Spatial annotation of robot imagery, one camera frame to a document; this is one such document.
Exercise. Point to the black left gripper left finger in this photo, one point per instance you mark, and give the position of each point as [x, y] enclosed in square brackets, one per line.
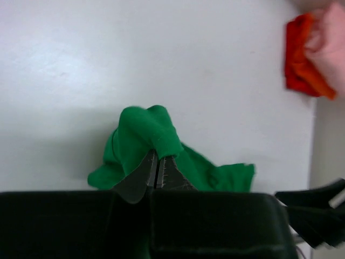
[133, 187]

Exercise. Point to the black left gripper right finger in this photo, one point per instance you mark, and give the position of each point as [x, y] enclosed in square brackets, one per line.
[169, 177]

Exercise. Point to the orange t shirt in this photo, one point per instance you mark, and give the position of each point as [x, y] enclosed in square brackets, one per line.
[306, 70]

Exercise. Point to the red t shirt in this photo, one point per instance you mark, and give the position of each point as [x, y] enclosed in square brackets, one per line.
[293, 81]

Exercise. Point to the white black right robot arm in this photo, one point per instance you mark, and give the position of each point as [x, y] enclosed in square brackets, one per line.
[312, 217]

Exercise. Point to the person's bare hand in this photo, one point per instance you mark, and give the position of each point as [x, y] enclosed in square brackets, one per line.
[325, 46]

